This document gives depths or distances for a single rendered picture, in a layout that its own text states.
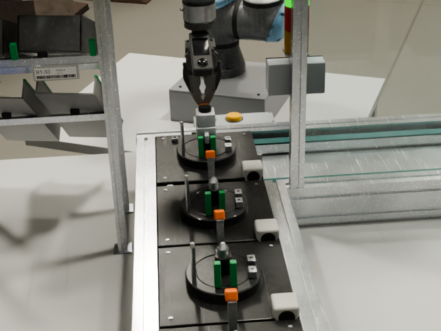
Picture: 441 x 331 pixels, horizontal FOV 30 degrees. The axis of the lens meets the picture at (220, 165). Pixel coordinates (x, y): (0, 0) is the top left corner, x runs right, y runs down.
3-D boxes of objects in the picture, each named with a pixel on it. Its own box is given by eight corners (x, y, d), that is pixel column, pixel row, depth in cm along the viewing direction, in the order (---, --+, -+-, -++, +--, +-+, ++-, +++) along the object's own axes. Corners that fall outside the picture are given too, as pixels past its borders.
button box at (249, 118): (193, 136, 220) (193, 115, 217) (272, 131, 221) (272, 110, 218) (195, 148, 213) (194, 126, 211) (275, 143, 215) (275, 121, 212)
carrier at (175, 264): (158, 256, 161) (153, 201, 155) (279, 248, 163) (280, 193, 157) (159, 336, 140) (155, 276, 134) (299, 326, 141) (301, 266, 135)
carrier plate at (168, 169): (155, 143, 205) (155, 135, 204) (251, 137, 207) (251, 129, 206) (157, 190, 184) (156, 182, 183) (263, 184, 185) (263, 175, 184)
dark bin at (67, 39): (58, 63, 190) (58, 30, 190) (114, 63, 189) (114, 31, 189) (16, 52, 162) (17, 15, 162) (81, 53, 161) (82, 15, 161)
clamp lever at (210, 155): (207, 185, 176) (205, 150, 175) (216, 184, 176) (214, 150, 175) (208, 188, 172) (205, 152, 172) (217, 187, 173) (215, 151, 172)
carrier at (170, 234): (157, 194, 183) (153, 143, 177) (264, 187, 184) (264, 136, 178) (158, 255, 161) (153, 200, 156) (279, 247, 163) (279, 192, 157)
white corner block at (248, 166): (241, 175, 189) (241, 159, 187) (260, 174, 189) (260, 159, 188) (243, 185, 185) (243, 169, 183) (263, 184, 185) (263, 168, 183)
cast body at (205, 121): (195, 129, 195) (194, 101, 191) (214, 127, 195) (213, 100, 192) (197, 144, 187) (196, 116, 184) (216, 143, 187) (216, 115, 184)
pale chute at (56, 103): (69, 136, 201) (71, 119, 203) (121, 138, 200) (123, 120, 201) (34, 94, 175) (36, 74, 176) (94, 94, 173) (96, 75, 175)
